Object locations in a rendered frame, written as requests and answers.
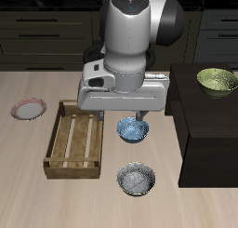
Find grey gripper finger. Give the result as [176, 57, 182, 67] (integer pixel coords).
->
[135, 110, 150, 122]
[93, 110, 105, 122]

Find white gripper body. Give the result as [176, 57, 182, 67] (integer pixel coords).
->
[76, 73, 171, 113]

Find blue bowl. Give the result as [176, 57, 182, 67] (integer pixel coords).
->
[116, 116, 151, 144]

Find wooden slat tray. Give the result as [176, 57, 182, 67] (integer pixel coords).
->
[43, 99, 105, 180]

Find black bowl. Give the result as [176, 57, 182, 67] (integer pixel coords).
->
[116, 162, 157, 197]

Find green bowl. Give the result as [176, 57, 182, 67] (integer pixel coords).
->
[196, 67, 238, 100]

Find dark wooden cabinet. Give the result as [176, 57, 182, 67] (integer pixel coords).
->
[164, 62, 238, 189]

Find white plate with red rim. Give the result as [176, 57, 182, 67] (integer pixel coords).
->
[10, 97, 47, 121]

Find dark kitchen cupboards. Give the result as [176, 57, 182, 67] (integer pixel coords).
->
[0, 0, 238, 73]

